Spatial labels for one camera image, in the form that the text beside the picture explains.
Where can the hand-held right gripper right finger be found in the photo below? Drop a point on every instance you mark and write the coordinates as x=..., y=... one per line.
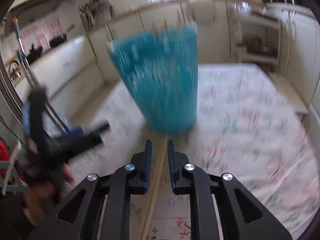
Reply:
x=171, y=165

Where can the floral white tablecloth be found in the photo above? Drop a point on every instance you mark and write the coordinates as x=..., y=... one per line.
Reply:
x=237, y=130

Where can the red patterned slipper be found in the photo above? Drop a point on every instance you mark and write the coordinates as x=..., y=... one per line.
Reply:
x=3, y=155

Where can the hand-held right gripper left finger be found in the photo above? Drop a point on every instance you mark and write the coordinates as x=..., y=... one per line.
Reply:
x=147, y=165

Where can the teal perforated plastic basket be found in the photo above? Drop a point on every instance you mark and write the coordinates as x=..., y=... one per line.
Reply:
x=162, y=80

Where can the white lower kitchen cabinets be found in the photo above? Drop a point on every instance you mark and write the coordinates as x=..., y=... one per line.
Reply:
x=82, y=55

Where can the grey sliding door frame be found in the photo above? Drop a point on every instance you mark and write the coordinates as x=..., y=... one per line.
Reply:
x=10, y=92

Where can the white kitchen trolley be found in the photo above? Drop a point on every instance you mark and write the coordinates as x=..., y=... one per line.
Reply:
x=257, y=47

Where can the long wooden chopstick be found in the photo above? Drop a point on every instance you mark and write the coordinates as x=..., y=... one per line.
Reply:
x=158, y=175

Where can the black wok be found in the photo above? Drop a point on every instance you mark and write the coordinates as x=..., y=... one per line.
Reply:
x=58, y=41

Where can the person's left hand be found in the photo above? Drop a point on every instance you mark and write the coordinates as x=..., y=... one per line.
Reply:
x=37, y=205

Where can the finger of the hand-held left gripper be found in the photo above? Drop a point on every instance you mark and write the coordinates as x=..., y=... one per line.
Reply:
x=36, y=115
x=87, y=135

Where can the blue and beige shoe rack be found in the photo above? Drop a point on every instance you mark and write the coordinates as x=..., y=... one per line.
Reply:
x=12, y=180

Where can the wall utensil rack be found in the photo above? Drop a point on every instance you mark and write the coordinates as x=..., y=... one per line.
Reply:
x=96, y=10

